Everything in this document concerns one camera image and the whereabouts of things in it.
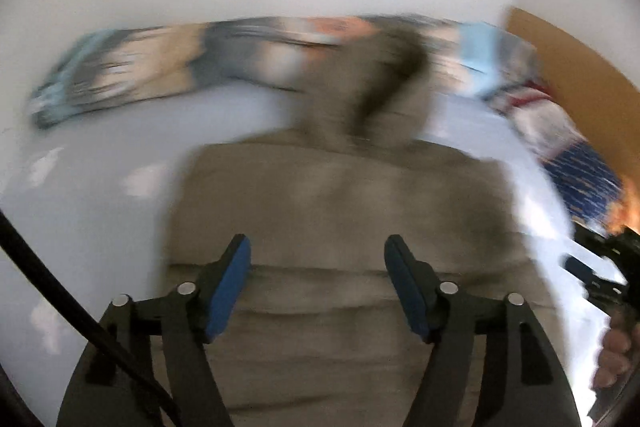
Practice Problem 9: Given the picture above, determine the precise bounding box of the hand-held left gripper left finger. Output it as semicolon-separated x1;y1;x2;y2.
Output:
56;234;252;427

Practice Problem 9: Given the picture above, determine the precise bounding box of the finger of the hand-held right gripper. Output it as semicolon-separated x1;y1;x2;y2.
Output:
563;241;628;289

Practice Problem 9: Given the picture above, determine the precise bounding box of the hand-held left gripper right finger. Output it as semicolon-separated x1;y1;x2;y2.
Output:
384;234;583;427

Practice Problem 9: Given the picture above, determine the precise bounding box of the taupe hooded sweatshirt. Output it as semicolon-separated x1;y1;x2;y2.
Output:
162;27;576;427

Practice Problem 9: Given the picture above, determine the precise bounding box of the person's right hand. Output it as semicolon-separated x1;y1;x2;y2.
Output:
591;308;640;392

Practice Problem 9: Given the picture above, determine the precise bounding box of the blue and white patterned pillow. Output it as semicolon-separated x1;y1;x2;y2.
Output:
480;77;626;238

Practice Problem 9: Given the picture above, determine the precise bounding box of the brown wooden headboard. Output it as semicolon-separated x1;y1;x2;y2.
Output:
505;7;640;228

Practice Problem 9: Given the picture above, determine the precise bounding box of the printed blanket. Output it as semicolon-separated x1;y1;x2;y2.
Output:
27;13;543;130

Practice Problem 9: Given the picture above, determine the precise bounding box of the black cable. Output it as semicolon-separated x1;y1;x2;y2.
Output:
0;209;182;427

